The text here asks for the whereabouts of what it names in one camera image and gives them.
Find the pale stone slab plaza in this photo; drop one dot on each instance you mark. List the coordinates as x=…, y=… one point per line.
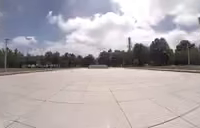
x=98, y=93

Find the tall thin tower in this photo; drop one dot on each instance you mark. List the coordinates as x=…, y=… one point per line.
x=129, y=43

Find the row of dark trees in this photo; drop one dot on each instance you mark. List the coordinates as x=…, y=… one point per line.
x=148, y=55

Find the lamp pole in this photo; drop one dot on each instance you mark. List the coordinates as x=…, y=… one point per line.
x=6, y=53
x=188, y=55

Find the low pale wall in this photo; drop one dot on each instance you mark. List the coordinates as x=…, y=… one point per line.
x=98, y=66

